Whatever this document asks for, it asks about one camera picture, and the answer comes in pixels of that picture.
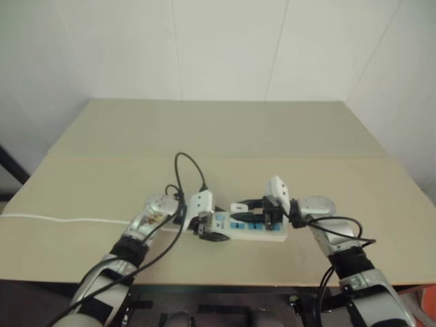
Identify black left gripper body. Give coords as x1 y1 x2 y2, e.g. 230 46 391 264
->
191 211 215 237

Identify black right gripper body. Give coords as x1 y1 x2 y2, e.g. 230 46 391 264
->
260 195 284 229

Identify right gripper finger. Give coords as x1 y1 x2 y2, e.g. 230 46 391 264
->
234 196 265 209
229 211 266 223

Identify white power strip blue sockets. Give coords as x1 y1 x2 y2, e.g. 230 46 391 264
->
203 210 290 243

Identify dark rounded shape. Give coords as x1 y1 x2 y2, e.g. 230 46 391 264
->
166 311 196 327

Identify orange object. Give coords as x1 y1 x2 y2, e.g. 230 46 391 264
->
416 281 436 327

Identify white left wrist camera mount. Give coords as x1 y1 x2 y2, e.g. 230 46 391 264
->
183 191 215 233

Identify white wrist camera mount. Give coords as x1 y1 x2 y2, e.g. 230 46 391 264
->
264 175 291 209
183 191 215 233

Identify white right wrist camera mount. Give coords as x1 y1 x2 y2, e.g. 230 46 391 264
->
264 175 291 209

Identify black table frame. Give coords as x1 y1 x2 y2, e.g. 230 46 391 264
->
125 285 343 327

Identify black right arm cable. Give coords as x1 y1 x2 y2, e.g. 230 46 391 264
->
288 200 377 316

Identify white power strip cord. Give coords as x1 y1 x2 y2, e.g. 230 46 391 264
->
0 213 187 234

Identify black metal frame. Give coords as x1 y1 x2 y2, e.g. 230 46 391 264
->
0 144 31 202

